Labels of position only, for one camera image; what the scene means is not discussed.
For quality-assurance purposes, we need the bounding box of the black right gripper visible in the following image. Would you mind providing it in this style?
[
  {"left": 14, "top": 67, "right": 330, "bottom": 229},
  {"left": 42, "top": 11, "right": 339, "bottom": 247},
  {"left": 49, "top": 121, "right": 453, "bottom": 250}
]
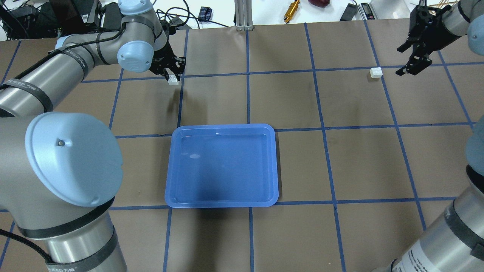
[{"left": 396, "top": 5, "right": 445, "bottom": 76}]

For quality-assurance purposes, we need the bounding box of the aluminium frame post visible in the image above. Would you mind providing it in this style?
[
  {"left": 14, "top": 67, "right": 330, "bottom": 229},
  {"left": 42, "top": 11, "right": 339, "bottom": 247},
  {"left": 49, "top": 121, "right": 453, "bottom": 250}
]
[{"left": 234, "top": 0, "right": 254, "bottom": 31}]

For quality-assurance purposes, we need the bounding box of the white block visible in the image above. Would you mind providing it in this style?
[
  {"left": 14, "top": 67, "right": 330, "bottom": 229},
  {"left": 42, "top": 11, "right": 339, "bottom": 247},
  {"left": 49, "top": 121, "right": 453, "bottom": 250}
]
[
  {"left": 167, "top": 74, "right": 180, "bottom": 86},
  {"left": 369, "top": 67, "right": 383, "bottom": 79}
]

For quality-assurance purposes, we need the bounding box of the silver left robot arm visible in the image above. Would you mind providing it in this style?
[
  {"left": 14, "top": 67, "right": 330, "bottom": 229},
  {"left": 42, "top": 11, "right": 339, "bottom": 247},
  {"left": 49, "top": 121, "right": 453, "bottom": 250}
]
[{"left": 1, "top": 0, "right": 186, "bottom": 272}]

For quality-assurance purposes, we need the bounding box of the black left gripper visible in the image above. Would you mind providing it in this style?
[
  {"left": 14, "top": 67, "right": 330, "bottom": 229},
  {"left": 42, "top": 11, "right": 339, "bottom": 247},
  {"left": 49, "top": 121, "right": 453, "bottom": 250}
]
[{"left": 149, "top": 22, "right": 186, "bottom": 81}]

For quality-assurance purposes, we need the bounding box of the brass cylinder tool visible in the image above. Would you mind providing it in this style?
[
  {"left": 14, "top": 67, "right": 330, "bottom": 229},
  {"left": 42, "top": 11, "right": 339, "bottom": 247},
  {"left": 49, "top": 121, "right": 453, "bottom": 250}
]
[{"left": 283, "top": 0, "right": 300, "bottom": 24}]

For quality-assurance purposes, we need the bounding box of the blue plastic tray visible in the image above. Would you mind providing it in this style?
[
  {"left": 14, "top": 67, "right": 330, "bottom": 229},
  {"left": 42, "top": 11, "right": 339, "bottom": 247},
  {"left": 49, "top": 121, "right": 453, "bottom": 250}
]
[{"left": 164, "top": 124, "right": 279, "bottom": 208}]

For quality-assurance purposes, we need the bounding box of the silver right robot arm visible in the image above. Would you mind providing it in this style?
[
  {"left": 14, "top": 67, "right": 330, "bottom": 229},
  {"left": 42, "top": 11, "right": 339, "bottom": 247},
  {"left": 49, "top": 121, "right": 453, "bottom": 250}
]
[{"left": 375, "top": 0, "right": 483, "bottom": 272}]

